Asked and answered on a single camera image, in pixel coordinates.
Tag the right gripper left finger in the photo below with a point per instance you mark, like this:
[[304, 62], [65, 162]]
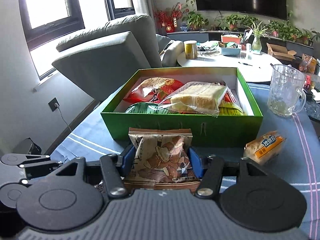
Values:
[[114, 167]]

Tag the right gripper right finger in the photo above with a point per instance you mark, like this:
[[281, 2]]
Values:
[[209, 170]]

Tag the brown mushroom snack bag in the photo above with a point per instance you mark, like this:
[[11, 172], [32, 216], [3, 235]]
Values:
[[161, 161]]

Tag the orange bread roll packet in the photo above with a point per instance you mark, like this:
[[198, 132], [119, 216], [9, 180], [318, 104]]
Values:
[[265, 147]]

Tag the green snack bag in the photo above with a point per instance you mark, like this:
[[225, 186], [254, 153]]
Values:
[[147, 108]]

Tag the clear toast bread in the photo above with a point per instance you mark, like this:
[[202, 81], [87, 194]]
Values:
[[195, 97]]

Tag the red monkey snack bag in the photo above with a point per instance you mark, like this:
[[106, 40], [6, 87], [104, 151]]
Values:
[[229, 97]]

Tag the red rice cracker bag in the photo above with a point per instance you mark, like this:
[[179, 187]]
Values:
[[153, 90]]

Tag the green cardboard box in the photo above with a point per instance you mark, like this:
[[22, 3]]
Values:
[[207, 130]]

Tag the blue checked tablecloth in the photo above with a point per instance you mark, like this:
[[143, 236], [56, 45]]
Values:
[[288, 147]]

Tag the grey armchair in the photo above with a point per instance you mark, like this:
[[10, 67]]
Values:
[[101, 60]]

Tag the clear glass mug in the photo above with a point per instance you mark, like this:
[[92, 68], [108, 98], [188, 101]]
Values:
[[286, 96]]

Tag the white round coffee table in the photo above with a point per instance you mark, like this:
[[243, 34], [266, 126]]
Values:
[[254, 68]]

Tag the light blue tray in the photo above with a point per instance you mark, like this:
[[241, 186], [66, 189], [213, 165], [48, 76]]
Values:
[[230, 51]]

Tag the dark round marble table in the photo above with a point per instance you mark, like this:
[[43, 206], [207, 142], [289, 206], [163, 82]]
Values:
[[311, 106]]

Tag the yellow tin can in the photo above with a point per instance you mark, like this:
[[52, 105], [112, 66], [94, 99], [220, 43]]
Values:
[[190, 49]]

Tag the spider plant in vase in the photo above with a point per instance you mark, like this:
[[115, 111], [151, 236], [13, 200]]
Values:
[[258, 30]]

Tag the orange box on table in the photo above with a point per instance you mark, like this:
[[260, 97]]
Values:
[[231, 38]]

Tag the open cardboard box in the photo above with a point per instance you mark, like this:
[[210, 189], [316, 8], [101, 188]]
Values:
[[280, 52]]

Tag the potted green plant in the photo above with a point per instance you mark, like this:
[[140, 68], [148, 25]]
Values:
[[195, 20]]

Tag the red flower decoration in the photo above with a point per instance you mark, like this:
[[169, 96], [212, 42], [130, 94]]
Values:
[[169, 17]]

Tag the wall power socket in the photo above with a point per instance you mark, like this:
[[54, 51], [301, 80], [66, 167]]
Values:
[[53, 104]]

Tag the black window frame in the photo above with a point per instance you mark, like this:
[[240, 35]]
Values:
[[46, 20]]

